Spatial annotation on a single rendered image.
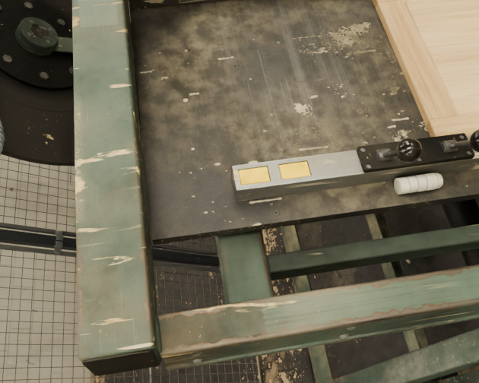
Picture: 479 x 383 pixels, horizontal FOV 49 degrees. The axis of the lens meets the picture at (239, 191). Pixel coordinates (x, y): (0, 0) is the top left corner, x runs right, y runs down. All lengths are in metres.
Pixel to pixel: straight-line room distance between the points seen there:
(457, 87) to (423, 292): 0.46
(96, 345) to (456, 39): 0.92
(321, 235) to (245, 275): 2.18
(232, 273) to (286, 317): 0.15
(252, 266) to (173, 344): 0.21
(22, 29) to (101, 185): 0.84
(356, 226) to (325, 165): 1.99
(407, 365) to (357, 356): 1.16
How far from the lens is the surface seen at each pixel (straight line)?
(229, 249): 0.90
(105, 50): 1.00
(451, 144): 0.97
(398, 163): 0.93
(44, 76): 1.54
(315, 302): 0.79
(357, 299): 0.80
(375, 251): 0.96
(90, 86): 0.95
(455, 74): 1.15
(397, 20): 1.21
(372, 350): 2.78
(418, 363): 1.68
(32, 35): 1.59
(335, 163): 0.92
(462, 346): 1.61
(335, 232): 2.98
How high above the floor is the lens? 2.18
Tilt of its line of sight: 36 degrees down
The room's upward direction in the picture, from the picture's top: 77 degrees counter-clockwise
